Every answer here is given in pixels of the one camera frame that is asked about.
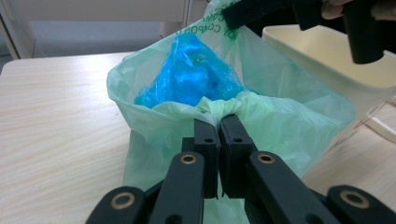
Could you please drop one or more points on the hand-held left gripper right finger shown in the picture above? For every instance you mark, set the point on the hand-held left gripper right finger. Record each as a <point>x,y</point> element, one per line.
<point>234,155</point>

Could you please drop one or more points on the light green plastic bag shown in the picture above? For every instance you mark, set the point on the light green plastic bag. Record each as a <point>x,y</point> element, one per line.
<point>280,118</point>

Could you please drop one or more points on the cream plastic bin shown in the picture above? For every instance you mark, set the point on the cream plastic bin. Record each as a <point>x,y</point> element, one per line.
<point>336,59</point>

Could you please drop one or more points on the crumpled blue plastic bag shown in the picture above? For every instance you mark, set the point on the crumpled blue plastic bag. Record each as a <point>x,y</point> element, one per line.
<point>190,74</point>

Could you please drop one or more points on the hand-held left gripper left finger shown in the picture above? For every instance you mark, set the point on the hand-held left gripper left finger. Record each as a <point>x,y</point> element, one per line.
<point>206,155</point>

